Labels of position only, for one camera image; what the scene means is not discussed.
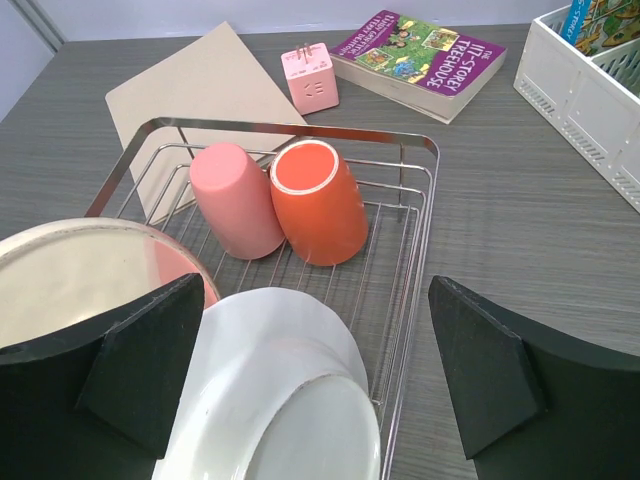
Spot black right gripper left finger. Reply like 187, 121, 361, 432
1, 273, 205, 479

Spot orange mug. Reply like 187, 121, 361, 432
269, 139, 368, 266

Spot white ceramic plate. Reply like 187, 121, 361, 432
153, 287, 381, 479

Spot blue book in organizer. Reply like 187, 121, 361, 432
560, 0, 639, 56

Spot pink cube power adapter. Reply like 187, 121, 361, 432
281, 42, 340, 115

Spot purple treehouse book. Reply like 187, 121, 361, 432
329, 10, 507, 124

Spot pink rimmed plate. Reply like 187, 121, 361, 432
1, 217, 220, 347

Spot beige cutting board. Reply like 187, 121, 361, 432
105, 23, 304, 224

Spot metal wire dish rack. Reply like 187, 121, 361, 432
87, 117, 441, 478

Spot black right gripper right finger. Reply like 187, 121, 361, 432
428, 276, 639, 479

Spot pink plastic cup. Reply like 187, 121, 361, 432
189, 143, 284, 260

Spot white plastic file organizer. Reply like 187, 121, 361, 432
514, 6, 639, 209

